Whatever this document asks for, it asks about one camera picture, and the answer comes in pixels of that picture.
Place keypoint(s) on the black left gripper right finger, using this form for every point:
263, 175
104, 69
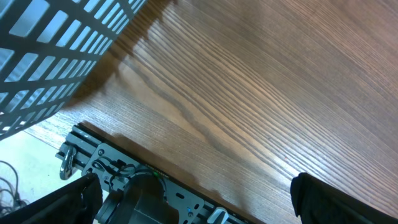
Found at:
317, 202

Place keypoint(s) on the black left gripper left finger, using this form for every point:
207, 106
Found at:
77, 202

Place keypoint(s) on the grey plastic basket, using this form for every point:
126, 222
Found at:
48, 47

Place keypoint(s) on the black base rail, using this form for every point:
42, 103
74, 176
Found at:
138, 192

